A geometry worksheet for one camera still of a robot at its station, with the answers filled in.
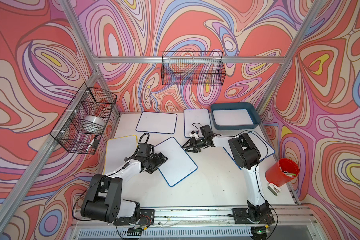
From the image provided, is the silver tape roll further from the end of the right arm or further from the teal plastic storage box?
the teal plastic storage box

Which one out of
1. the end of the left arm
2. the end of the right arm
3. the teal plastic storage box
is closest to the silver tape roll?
the end of the left arm

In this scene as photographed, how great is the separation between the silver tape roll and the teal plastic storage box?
75 cm

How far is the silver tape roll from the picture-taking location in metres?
0.70
